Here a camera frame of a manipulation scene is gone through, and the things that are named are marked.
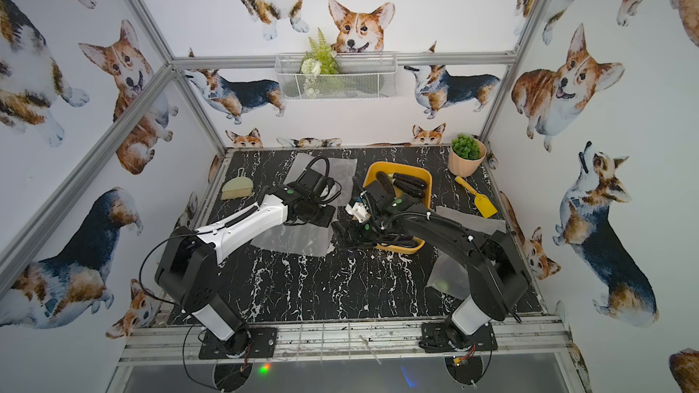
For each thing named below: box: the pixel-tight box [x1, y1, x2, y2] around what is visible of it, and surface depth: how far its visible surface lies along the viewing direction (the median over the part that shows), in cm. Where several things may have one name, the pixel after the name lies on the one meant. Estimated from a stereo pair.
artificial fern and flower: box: [300, 27, 340, 99], surface depth 84 cm
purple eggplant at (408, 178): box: [388, 172, 427, 189], surface depth 108 cm
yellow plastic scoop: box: [455, 175, 498, 219], surface depth 103 cm
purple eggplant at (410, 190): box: [395, 182, 426, 200], surface depth 106 cm
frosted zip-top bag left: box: [250, 221, 335, 258], surface depth 94 cm
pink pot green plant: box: [447, 132, 487, 178], surface depth 107 cm
